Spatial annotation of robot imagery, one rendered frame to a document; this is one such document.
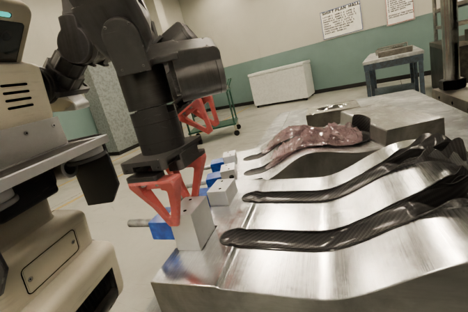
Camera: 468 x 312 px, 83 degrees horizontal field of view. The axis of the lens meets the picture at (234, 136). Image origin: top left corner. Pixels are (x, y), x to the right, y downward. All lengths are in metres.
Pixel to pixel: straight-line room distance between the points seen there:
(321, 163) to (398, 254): 0.34
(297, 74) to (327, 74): 1.03
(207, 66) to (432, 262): 0.28
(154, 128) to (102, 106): 5.66
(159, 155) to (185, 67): 0.11
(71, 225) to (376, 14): 7.18
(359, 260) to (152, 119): 0.27
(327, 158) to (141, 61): 0.44
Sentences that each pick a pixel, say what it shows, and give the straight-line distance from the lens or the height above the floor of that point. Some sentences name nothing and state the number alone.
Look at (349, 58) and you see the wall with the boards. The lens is 7.42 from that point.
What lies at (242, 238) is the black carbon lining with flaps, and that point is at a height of 0.88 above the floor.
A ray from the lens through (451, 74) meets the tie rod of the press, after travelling 1.59.
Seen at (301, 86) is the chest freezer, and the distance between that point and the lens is 6.82.
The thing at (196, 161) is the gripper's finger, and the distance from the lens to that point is 0.38.
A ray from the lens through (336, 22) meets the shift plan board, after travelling 7.44.
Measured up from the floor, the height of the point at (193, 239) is 0.91.
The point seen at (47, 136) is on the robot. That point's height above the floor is 1.07.
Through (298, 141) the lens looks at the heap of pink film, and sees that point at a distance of 0.63.
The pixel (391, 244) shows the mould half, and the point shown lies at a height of 0.91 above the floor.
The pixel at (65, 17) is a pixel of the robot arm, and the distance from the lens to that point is 0.69.
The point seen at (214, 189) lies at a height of 0.92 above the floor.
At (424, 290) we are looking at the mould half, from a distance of 0.29.
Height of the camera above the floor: 1.10
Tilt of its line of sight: 13 degrees down
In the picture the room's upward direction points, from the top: 14 degrees counter-clockwise
